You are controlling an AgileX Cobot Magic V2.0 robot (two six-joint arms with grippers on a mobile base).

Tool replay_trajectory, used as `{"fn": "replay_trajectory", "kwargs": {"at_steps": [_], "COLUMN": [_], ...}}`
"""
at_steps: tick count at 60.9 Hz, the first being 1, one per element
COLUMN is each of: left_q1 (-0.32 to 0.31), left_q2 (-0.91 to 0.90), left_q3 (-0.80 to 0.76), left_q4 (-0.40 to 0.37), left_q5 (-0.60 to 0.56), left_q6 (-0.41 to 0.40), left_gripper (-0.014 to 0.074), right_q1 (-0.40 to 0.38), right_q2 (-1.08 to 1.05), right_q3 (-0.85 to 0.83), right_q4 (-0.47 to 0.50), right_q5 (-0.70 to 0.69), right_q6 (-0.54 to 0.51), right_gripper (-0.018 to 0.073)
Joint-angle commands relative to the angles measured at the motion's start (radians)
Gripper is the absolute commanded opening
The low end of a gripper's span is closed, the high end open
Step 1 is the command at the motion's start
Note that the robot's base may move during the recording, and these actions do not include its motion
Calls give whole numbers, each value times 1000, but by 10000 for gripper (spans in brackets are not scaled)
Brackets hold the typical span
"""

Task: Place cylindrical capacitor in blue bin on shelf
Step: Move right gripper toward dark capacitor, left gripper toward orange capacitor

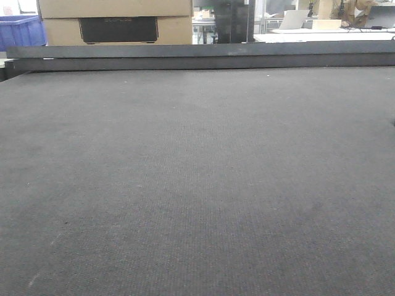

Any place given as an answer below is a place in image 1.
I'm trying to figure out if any black pillar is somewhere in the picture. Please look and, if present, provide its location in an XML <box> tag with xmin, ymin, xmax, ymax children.
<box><xmin>214</xmin><ymin>0</ymin><xmax>256</xmax><ymax>44</ymax></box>

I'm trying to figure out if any silver laptop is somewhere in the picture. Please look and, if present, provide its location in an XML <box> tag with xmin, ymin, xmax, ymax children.
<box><xmin>279</xmin><ymin>10</ymin><xmax>309</xmax><ymax>30</ymax></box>

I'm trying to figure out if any white background desk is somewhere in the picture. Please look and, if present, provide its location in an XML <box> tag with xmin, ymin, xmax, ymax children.
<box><xmin>254</xmin><ymin>28</ymin><xmax>394</xmax><ymax>43</ymax></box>

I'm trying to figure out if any small cardboard box on desk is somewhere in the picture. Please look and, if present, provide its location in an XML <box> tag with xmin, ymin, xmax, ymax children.
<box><xmin>312</xmin><ymin>19</ymin><xmax>342</xmax><ymax>30</ymax></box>

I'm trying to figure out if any lower black foam board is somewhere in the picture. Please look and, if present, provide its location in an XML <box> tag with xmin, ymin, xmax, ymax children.
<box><xmin>5</xmin><ymin>53</ymin><xmax>394</xmax><ymax>79</ymax></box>

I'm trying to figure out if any black foam board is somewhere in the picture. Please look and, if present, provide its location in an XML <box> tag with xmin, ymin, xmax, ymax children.
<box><xmin>6</xmin><ymin>40</ymin><xmax>394</xmax><ymax>59</ymax></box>
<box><xmin>5</xmin><ymin>53</ymin><xmax>394</xmax><ymax>79</ymax></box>

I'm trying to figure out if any upper cardboard box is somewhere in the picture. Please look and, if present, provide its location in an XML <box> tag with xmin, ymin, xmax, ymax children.
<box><xmin>38</xmin><ymin>0</ymin><xmax>193</xmax><ymax>19</ymax></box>

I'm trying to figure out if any blue plastic crate background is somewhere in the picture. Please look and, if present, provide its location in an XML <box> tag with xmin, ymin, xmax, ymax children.
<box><xmin>1</xmin><ymin>15</ymin><xmax>47</xmax><ymax>51</ymax></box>

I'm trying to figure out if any seated person in brown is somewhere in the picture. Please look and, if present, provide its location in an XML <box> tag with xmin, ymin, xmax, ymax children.
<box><xmin>330</xmin><ymin>0</ymin><xmax>378</xmax><ymax>28</ymax></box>

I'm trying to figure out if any upper black foam board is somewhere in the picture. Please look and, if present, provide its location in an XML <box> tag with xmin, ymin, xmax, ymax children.
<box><xmin>6</xmin><ymin>40</ymin><xmax>394</xmax><ymax>59</ymax></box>

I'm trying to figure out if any lower cardboard box with handle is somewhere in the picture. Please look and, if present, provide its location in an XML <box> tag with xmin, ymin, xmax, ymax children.
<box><xmin>43</xmin><ymin>16</ymin><xmax>193</xmax><ymax>46</ymax></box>

